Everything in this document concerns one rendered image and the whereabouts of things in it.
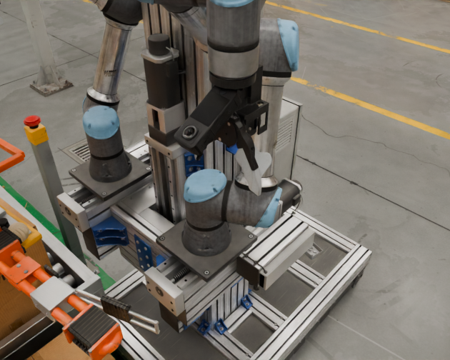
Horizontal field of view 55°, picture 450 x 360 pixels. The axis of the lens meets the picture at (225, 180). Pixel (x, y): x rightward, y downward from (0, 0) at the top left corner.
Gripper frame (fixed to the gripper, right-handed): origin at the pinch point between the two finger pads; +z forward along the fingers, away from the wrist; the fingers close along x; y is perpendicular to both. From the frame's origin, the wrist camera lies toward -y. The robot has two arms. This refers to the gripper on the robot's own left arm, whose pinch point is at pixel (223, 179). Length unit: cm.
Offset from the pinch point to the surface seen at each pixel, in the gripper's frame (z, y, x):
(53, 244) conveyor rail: 93, -1, 102
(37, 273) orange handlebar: 28.0, -27.1, 31.2
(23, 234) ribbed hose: 35, -22, 52
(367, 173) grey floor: 152, 216, 54
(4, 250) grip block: 26, -29, 41
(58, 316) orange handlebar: 27.9, -29.6, 17.9
